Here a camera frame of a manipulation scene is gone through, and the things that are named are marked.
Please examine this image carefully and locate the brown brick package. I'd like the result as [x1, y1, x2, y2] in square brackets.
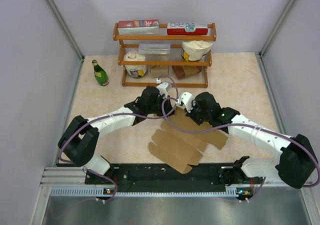
[172, 65, 202, 80]

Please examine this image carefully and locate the purple cable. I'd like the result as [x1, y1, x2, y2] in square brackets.
[58, 74, 180, 205]
[160, 96, 320, 202]

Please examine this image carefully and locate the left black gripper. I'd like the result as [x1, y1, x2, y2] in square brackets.
[147, 94, 176, 118]

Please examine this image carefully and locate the clear plastic container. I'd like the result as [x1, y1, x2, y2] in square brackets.
[138, 43, 171, 55]

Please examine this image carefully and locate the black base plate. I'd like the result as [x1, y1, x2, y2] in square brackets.
[84, 162, 265, 193]

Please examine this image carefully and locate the red silver foil box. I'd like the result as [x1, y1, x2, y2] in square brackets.
[118, 19, 160, 35]

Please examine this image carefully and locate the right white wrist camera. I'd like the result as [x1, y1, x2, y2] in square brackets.
[176, 92, 195, 113]

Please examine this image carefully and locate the tan cardboard block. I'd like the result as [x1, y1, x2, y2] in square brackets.
[149, 65, 169, 78]

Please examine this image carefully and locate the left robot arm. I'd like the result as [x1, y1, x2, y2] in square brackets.
[58, 82, 171, 184]

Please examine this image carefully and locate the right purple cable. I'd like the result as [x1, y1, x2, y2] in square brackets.
[160, 96, 320, 202]

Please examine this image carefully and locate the wooden three-tier shelf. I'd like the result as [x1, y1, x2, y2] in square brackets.
[112, 23, 217, 88]

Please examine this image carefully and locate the grey slotted cable duct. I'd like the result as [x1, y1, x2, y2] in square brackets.
[50, 186, 252, 198]

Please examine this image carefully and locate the brown cardboard box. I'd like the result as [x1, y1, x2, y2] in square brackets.
[148, 108, 228, 174]

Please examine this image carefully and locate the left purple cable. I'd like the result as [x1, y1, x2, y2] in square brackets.
[58, 74, 180, 205]

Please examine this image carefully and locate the small white flour bag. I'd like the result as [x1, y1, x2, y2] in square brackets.
[123, 49, 148, 79]

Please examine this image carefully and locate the red white carton box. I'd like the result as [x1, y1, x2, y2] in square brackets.
[166, 22, 209, 36]

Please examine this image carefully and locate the green glass bottle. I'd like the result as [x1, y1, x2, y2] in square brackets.
[91, 59, 109, 86]

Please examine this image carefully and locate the large white paper bag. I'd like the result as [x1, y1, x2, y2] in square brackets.
[181, 40, 215, 62]

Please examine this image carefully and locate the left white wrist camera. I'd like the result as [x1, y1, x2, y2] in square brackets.
[156, 78, 172, 98]

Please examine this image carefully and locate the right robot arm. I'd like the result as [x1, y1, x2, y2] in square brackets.
[179, 92, 320, 189]

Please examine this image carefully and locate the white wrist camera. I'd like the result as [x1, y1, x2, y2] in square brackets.
[176, 92, 195, 113]
[156, 78, 172, 98]

